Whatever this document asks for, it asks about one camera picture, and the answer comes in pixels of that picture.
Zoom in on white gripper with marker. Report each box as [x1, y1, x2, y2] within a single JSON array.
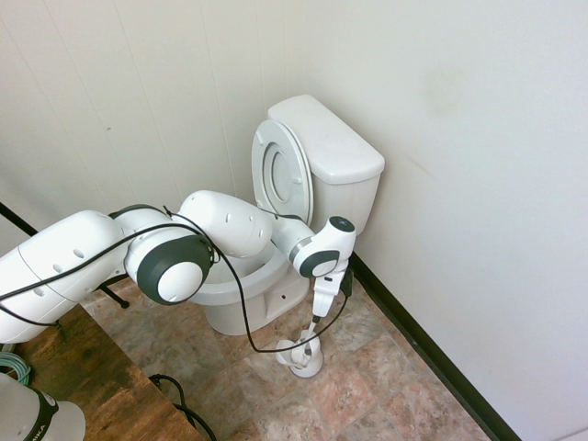
[[311, 267, 349, 325]]

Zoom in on white toilet brush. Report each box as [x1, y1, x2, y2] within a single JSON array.
[[299, 320, 319, 367]]

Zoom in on white toilet brush holder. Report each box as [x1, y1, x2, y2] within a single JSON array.
[[274, 336, 324, 379]]

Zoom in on white toilet bowl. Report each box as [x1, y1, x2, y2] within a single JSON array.
[[189, 245, 321, 337]]

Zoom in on white toilet tank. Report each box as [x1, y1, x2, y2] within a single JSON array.
[[311, 170, 383, 243]]

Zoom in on white toilet seat lid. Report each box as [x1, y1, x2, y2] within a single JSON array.
[[250, 119, 316, 230]]

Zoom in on white toilet tank lid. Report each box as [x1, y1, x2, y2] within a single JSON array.
[[266, 94, 387, 186]]

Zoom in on black baseboard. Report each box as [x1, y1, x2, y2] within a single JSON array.
[[347, 254, 523, 441]]

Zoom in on dark wooden table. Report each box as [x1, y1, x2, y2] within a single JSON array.
[[12, 301, 204, 441]]

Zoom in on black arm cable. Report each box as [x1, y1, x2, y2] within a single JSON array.
[[0, 205, 355, 355]]

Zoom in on black floor cable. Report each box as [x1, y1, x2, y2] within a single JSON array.
[[148, 373, 218, 441]]

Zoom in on green coiled cable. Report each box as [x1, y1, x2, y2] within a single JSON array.
[[0, 350, 32, 388]]

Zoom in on black camera tripod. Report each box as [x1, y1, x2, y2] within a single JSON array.
[[0, 200, 130, 342]]

